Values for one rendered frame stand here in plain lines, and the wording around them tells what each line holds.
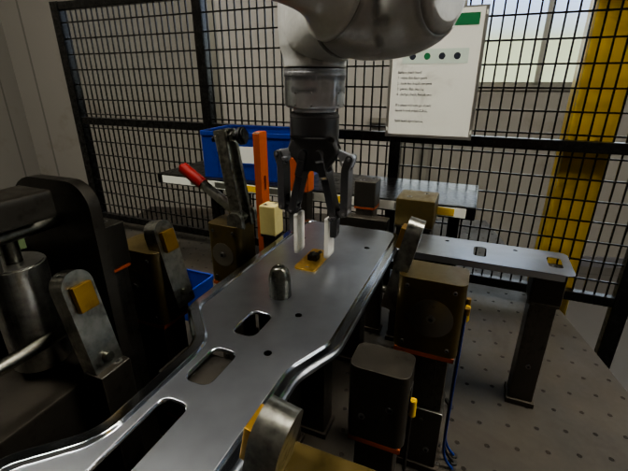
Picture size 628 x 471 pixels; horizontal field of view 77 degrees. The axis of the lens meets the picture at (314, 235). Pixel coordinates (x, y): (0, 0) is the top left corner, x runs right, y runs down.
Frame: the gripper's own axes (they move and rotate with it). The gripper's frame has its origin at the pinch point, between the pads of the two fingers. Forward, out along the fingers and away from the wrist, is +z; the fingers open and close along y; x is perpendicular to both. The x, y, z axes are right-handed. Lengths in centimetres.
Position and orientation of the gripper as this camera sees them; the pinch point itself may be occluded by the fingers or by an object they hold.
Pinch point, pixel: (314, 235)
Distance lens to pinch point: 66.5
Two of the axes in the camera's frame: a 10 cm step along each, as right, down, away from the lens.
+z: 0.0, 9.3, 3.7
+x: 3.9, -3.4, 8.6
